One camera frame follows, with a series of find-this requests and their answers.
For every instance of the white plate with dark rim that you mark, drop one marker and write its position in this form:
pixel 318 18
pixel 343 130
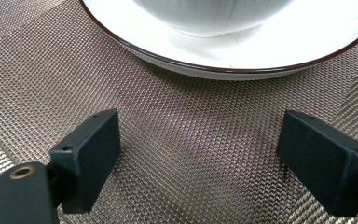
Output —
pixel 261 53

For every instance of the brown woven placemat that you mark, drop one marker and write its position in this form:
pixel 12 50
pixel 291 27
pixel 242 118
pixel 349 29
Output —
pixel 183 140

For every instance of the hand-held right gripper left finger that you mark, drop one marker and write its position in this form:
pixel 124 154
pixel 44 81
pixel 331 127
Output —
pixel 87 161

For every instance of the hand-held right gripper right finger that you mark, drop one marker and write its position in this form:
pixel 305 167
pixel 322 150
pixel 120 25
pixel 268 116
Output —
pixel 323 168

